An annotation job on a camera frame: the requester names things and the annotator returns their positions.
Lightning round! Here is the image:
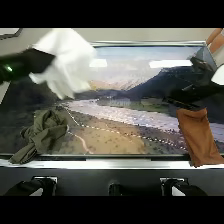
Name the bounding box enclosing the white garment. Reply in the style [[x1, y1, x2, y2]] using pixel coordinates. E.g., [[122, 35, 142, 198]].
[[28, 28, 98, 101]]

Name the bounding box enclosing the brown garment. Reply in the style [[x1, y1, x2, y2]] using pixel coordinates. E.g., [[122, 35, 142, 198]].
[[175, 106, 224, 169]]

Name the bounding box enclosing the person's forearm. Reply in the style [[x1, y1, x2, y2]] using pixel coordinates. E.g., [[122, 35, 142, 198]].
[[205, 28, 224, 55]]

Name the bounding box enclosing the olive green garment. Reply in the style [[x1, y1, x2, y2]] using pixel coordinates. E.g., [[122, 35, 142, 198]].
[[8, 108, 71, 165]]

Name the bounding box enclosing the silver frame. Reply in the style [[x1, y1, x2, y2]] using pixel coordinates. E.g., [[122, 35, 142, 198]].
[[0, 157, 224, 197]]

